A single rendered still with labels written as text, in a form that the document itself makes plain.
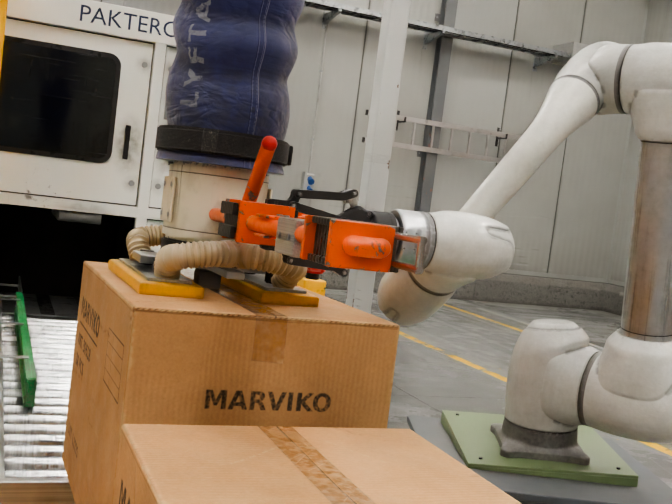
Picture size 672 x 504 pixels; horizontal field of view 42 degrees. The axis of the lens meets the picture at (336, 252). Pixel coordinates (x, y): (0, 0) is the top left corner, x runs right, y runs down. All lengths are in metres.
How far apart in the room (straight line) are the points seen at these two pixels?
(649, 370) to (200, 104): 0.96
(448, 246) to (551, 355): 0.56
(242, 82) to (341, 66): 10.09
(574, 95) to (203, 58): 0.68
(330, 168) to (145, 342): 10.27
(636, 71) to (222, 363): 0.93
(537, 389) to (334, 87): 9.79
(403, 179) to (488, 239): 10.49
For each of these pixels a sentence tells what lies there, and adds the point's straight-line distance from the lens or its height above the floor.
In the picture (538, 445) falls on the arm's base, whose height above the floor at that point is 0.80.
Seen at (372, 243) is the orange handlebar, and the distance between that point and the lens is 0.92.
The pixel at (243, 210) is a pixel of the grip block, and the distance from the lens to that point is 1.25.
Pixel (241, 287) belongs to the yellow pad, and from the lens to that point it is 1.50.
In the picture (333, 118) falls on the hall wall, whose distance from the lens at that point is 11.46.
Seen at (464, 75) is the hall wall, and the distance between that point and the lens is 12.32.
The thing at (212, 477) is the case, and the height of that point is 0.94.
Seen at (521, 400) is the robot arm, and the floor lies 0.88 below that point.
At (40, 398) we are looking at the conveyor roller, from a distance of 2.77.
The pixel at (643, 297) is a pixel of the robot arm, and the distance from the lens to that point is 1.77.
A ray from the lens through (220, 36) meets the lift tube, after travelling 1.45.
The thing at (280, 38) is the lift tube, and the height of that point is 1.49.
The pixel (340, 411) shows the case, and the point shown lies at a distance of 1.33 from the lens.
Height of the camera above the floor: 1.26
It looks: 4 degrees down
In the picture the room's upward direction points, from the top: 7 degrees clockwise
